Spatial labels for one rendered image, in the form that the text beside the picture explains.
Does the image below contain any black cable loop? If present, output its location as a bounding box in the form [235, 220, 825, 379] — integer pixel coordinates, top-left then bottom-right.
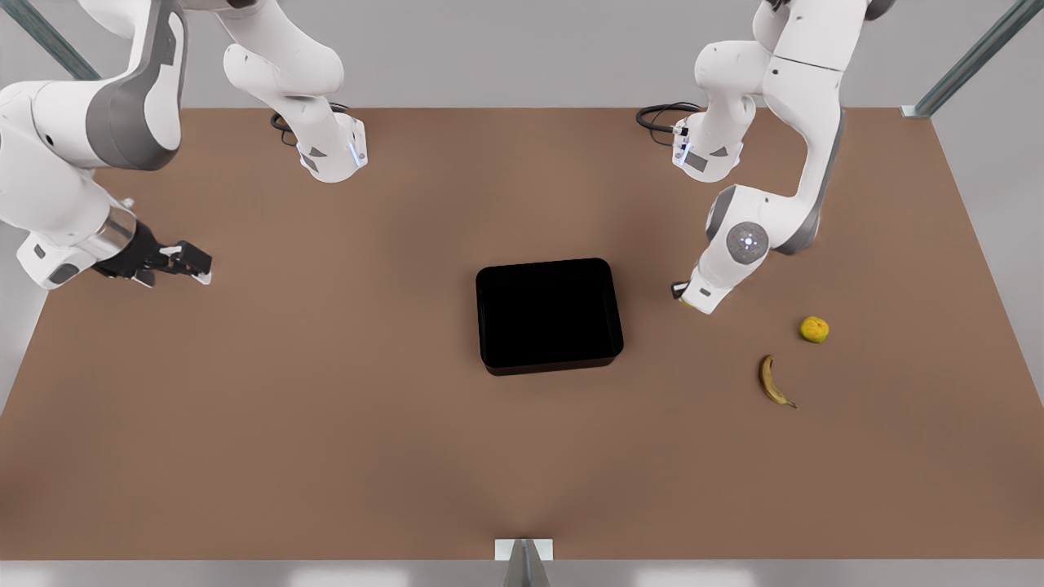
[270, 102, 352, 148]
[635, 102, 704, 148]

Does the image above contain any silver frame post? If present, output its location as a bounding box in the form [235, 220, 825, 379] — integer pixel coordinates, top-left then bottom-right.
[900, 0, 1044, 120]
[0, 0, 102, 82]
[494, 538, 555, 587]

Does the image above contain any black storage box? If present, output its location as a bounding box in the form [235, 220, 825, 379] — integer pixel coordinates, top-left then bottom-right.
[476, 258, 626, 377]

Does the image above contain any yellow banana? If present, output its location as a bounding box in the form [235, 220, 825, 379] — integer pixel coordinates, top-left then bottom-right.
[759, 355, 798, 409]

